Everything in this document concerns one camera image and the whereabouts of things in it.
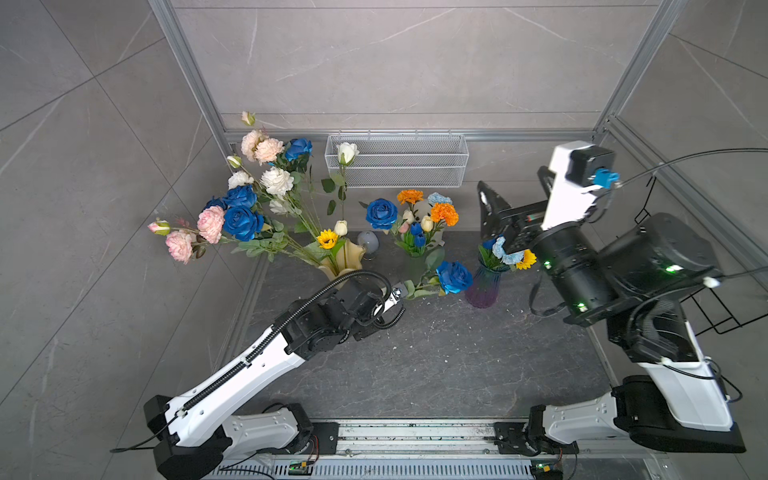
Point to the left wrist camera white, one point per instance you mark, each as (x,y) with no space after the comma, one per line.
(397,295)

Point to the pink rose bud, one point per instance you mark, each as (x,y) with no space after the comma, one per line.
(160,227)

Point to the metal base rail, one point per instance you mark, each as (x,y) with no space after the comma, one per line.
(445,449)

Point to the cream tulip bud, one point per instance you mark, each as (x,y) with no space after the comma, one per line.
(341,228)

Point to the blue rose top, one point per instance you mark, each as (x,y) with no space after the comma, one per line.
(298,148)

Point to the yellow sunflower purple vase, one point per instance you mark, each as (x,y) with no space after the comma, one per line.
(527,260)

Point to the pink rose middle left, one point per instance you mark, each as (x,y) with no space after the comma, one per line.
(210,224)

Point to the purple glass vase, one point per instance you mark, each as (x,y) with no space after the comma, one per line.
(484,291)

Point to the orange carnation large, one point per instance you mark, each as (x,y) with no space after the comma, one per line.
(445,213)

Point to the blue rose upper left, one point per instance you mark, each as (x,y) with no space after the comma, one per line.
(241,196)

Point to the light blue carnation lower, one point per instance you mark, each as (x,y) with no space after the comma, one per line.
(508,259)

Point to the black wire hook rack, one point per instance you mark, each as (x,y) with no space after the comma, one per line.
(734,305)

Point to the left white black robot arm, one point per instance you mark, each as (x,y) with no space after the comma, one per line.
(200,429)

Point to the white rose tall stem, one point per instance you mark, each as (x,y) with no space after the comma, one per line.
(346,153)

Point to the small yellow sunflower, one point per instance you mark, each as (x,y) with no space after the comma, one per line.
(327,239)

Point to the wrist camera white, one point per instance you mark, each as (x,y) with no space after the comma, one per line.
(580,169)
(397,295)

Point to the peach rose pair top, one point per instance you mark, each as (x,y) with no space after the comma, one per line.
(258,147)

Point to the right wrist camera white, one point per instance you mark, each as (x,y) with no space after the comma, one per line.
(580,169)

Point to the orange carnation small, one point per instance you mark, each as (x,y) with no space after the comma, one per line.
(410,196)

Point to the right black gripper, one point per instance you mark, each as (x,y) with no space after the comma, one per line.
(506,217)

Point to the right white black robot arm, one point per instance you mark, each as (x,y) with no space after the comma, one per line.
(635,287)

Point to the small grey round vase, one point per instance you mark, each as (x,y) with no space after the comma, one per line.
(369,241)

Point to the clear green glass vase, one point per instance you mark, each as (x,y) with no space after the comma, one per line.
(413,269)

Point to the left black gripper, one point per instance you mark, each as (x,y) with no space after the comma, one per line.
(369,324)

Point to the yellow wavy glass vase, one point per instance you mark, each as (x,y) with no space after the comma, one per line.
(346,257)

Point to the pink rose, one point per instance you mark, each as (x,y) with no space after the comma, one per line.
(180,245)
(210,224)

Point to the blue rose picked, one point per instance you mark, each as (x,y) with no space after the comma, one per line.
(442,277)
(242,224)

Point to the small white rose left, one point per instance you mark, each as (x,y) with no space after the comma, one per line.
(238,179)

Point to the light blue carnation middle vase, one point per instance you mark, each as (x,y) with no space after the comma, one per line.
(436,198)

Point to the pink rose lower left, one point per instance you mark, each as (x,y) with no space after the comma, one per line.
(180,245)

